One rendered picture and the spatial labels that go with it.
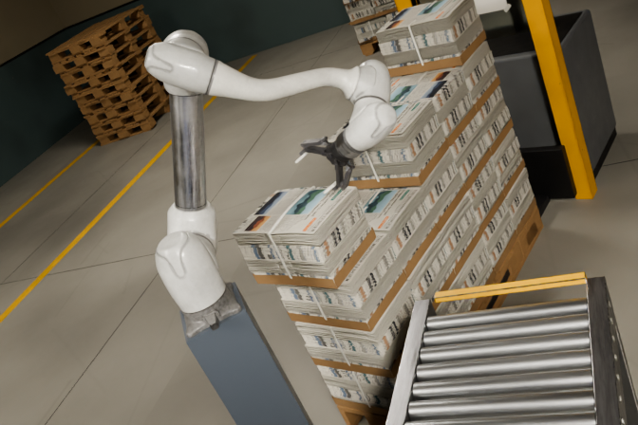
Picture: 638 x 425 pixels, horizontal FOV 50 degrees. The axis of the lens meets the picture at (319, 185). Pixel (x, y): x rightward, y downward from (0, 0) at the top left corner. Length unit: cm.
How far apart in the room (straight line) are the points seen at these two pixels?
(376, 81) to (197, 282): 79
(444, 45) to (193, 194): 139
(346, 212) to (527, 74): 172
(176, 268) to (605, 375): 116
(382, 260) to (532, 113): 167
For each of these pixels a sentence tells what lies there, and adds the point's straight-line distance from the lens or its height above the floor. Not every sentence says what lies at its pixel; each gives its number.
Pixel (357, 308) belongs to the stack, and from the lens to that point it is 237.
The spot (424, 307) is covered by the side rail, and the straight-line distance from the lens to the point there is 210.
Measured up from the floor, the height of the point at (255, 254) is 97.
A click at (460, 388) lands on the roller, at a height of 79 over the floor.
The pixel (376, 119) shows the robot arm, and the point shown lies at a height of 138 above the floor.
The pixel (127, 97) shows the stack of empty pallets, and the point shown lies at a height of 49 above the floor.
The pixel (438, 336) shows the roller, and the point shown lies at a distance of 199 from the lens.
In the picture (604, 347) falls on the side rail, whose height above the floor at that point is 80.
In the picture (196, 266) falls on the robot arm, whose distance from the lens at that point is 203.
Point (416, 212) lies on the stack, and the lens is 266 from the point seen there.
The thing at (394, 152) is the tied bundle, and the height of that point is 99.
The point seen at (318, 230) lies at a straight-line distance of 218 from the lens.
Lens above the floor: 205
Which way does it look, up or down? 24 degrees down
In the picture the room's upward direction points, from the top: 24 degrees counter-clockwise
